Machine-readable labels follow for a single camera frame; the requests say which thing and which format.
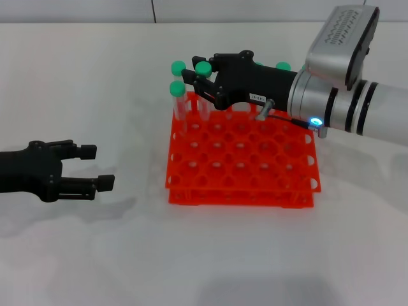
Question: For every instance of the orange test tube rack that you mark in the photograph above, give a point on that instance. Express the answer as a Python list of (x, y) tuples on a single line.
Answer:
[(239, 190)]

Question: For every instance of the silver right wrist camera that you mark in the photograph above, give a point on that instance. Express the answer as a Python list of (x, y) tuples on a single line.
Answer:
[(341, 44)]

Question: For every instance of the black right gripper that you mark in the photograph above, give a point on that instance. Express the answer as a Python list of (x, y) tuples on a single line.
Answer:
[(261, 83)]

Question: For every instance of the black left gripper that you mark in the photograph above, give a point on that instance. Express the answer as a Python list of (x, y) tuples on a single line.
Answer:
[(28, 172)]

